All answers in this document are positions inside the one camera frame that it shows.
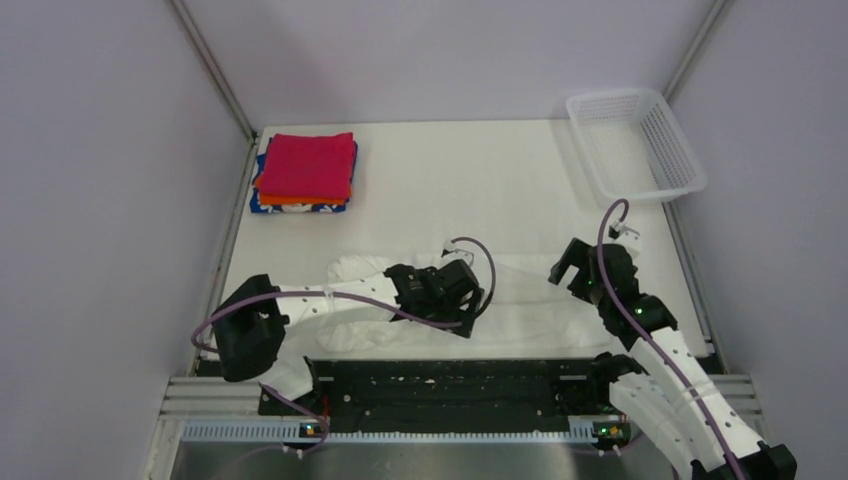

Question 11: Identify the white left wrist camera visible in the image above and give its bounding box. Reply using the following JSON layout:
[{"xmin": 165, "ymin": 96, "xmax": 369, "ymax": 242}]
[{"xmin": 441, "ymin": 240, "xmax": 474, "ymax": 266}]

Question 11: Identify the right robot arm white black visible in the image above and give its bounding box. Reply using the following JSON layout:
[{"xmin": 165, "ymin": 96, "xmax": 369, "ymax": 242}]
[{"xmin": 548, "ymin": 238, "xmax": 798, "ymax": 479}]

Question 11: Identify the grey slotted cable duct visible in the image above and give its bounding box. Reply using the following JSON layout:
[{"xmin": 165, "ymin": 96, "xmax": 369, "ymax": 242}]
[{"xmin": 181, "ymin": 420, "xmax": 627, "ymax": 444}]

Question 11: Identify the white plastic basket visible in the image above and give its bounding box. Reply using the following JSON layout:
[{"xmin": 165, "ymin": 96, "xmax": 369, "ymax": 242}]
[{"xmin": 565, "ymin": 88, "xmax": 707, "ymax": 203}]

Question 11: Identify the folded pink t-shirt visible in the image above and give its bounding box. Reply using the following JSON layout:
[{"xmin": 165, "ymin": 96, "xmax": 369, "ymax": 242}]
[{"xmin": 258, "ymin": 132, "xmax": 357, "ymax": 201}]

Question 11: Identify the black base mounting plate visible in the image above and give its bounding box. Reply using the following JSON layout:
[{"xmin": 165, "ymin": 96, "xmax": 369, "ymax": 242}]
[{"xmin": 296, "ymin": 359, "xmax": 624, "ymax": 434}]

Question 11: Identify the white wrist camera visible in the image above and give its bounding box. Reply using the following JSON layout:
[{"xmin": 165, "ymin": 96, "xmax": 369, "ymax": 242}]
[
  {"xmin": 441, "ymin": 240, "xmax": 474, "ymax": 266},
  {"xmin": 608, "ymin": 221, "xmax": 642, "ymax": 258}
]

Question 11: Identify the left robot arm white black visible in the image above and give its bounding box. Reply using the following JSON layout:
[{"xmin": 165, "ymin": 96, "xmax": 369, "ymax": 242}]
[{"xmin": 209, "ymin": 259, "xmax": 484, "ymax": 414}]

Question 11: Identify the folded blue patterned t-shirt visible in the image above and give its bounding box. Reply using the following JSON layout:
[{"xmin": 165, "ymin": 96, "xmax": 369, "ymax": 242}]
[{"xmin": 247, "ymin": 152, "xmax": 353, "ymax": 215}]

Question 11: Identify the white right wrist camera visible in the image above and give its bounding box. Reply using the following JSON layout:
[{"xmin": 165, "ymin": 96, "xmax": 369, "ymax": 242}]
[{"xmin": 608, "ymin": 221, "xmax": 642, "ymax": 258}]

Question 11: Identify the aluminium frame rail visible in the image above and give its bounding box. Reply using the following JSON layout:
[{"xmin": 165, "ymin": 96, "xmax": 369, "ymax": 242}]
[{"xmin": 142, "ymin": 374, "xmax": 790, "ymax": 480}]

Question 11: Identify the white printed t-shirt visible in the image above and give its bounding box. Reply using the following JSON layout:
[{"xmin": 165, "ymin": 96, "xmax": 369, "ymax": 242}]
[{"xmin": 314, "ymin": 252, "xmax": 620, "ymax": 360}]

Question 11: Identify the folded orange t-shirt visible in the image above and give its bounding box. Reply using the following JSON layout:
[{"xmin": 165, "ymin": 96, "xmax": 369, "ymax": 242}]
[{"xmin": 258, "ymin": 189, "xmax": 353, "ymax": 206}]

